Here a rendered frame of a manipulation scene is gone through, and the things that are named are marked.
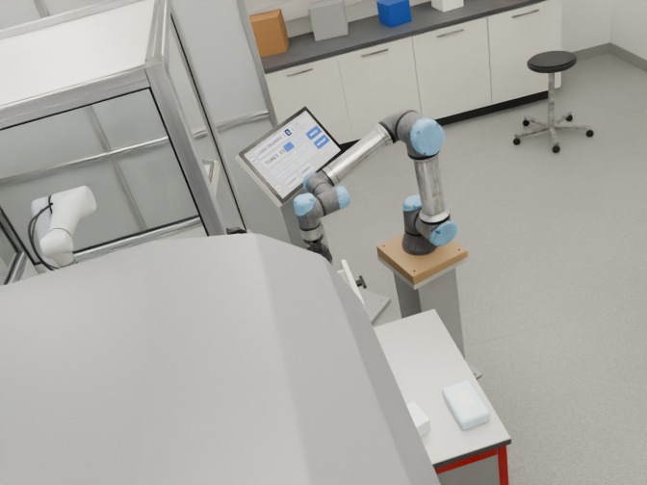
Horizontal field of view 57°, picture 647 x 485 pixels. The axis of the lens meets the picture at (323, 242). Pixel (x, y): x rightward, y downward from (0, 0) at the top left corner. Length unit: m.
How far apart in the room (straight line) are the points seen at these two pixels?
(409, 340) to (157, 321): 1.41
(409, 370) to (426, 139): 0.79
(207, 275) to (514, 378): 2.26
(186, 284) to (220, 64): 2.65
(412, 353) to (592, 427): 1.04
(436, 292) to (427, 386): 0.66
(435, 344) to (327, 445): 1.45
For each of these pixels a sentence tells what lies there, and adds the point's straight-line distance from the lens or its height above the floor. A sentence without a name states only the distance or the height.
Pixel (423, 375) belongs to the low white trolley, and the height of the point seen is 0.76.
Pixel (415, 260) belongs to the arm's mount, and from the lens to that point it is 2.47.
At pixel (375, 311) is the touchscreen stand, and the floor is 0.03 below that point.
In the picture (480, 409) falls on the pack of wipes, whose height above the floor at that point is 0.80.
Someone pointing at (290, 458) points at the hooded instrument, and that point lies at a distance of 0.72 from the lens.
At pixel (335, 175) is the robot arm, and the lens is 2.13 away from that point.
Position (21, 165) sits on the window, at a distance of 1.46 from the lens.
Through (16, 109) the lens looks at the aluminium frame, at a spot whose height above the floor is 1.98.
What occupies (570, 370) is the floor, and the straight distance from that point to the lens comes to 3.11.
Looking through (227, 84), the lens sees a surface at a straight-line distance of 3.57.
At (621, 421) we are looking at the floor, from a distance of 2.95.
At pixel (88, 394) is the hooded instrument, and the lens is 0.85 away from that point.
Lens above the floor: 2.31
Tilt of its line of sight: 34 degrees down
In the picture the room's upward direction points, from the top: 15 degrees counter-clockwise
